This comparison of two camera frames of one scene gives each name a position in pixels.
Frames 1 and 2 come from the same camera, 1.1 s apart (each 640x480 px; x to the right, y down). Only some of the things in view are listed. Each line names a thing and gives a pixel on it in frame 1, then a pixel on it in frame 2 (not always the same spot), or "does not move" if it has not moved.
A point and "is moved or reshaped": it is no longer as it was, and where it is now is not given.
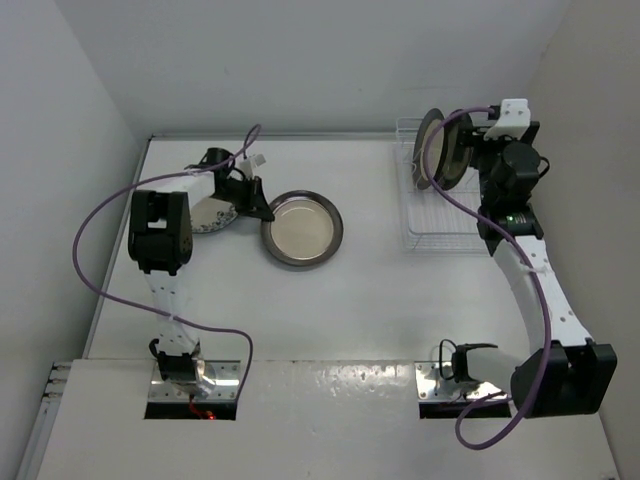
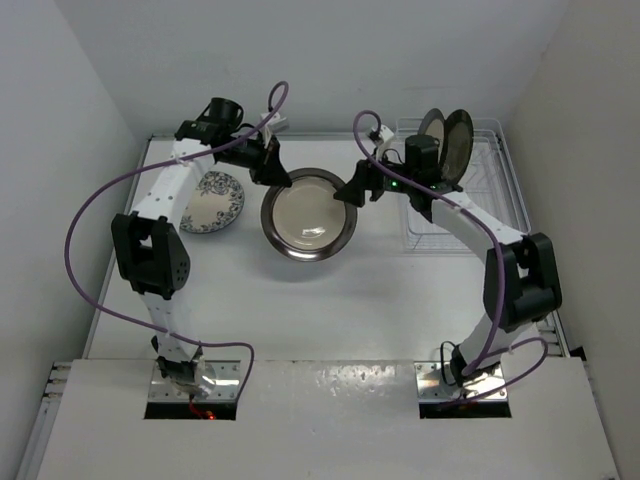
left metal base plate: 225,373 does not move
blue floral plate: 211,214 does not move
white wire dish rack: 436,222 does not move
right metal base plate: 432,387 does not move
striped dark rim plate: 456,154 does not move
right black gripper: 481,143 → 366,177
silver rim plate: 306,230 is moved or reshaped
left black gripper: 255,202 → 268,170
